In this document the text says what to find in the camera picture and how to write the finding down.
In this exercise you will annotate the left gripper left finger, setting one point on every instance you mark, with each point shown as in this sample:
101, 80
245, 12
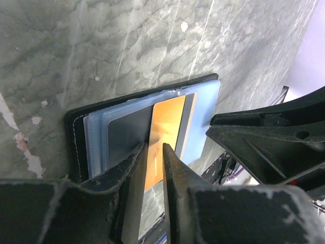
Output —
105, 209

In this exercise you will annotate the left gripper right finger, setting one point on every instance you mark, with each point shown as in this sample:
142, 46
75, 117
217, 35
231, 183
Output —
200, 212

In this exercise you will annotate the black leather card holder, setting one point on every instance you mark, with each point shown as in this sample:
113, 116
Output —
100, 135

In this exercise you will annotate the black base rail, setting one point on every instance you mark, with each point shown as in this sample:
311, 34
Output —
223, 169

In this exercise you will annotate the black credit card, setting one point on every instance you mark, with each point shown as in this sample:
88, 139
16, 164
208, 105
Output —
126, 132

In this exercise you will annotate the gold credit card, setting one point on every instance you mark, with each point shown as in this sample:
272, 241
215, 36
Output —
162, 137

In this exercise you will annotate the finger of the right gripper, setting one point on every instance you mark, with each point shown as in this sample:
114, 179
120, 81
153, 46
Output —
278, 144

